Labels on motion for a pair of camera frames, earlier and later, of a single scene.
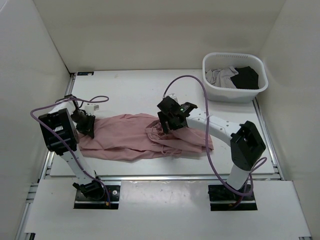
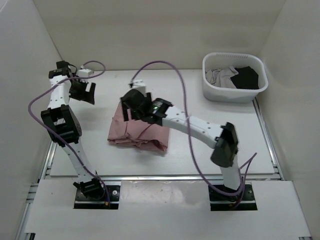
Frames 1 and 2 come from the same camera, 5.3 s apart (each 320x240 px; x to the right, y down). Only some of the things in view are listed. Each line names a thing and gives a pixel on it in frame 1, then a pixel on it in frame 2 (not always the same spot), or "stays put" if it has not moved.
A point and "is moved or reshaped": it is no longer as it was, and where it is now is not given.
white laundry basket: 217,94 stays put
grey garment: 221,77 stays put
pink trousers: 138,137 is moved or reshaped
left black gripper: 89,127 -> 88,97
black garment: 247,78 stays put
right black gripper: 163,119 -> 125,108
